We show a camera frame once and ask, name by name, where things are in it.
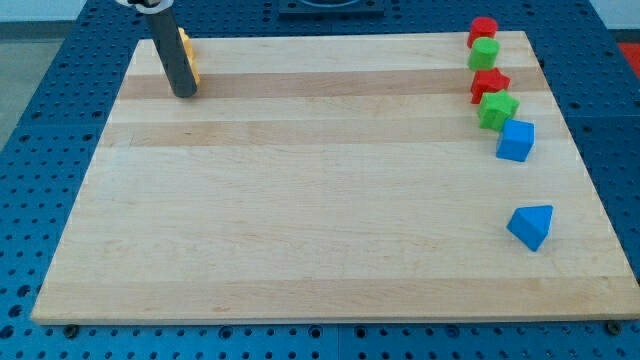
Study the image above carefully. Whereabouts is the green cylinder block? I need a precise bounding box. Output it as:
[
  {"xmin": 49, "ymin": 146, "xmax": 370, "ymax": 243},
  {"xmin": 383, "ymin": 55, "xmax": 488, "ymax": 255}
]
[{"xmin": 467, "ymin": 37, "xmax": 500, "ymax": 71}]

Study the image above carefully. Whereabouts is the red star block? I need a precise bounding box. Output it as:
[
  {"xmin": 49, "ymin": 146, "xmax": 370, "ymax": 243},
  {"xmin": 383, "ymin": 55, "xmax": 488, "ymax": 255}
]
[{"xmin": 470, "ymin": 68, "xmax": 511, "ymax": 104}]

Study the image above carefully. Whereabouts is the red cylinder block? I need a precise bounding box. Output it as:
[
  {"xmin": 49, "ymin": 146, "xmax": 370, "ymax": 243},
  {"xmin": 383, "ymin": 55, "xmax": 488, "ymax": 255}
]
[{"xmin": 467, "ymin": 16, "xmax": 499, "ymax": 48}]

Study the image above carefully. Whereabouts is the blue cube block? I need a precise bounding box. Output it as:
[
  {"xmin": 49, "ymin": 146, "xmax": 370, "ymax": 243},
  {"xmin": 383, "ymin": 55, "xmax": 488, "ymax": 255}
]
[{"xmin": 496, "ymin": 119, "xmax": 535, "ymax": 162}]

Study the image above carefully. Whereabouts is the yellow heart block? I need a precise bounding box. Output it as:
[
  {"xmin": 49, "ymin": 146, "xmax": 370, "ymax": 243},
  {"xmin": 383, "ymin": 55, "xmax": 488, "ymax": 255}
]
[{"xmin": 178, "ymin": 27, "xmax": 200, "ymax": 85}]

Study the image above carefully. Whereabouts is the blue triangular prism block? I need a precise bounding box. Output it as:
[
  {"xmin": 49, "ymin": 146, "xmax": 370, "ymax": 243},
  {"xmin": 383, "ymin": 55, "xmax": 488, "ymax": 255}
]
[{"xmin": 506, "ymin": 205, "xmax": 554, "ymax": 252}]

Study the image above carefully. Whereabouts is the green star block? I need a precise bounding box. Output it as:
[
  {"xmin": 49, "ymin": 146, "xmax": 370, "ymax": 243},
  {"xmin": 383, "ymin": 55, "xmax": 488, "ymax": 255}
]
[{"xmin": 477, "ymin": 90, "xmax": 520, "ymax": 132}]

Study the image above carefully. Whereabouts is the white ring arm flange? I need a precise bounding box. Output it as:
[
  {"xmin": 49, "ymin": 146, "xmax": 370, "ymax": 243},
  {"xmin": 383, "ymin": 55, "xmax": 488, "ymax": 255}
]
[{"xmin": 115, "ymin": 0, "xmax": 174, "ymax": 15}]

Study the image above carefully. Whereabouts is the light wooden board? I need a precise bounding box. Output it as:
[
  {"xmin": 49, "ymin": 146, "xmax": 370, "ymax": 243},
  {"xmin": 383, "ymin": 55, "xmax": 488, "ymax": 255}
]
[{"xmin": 32, "ymin": 31, "xmax": 639, "ymax": 325}]

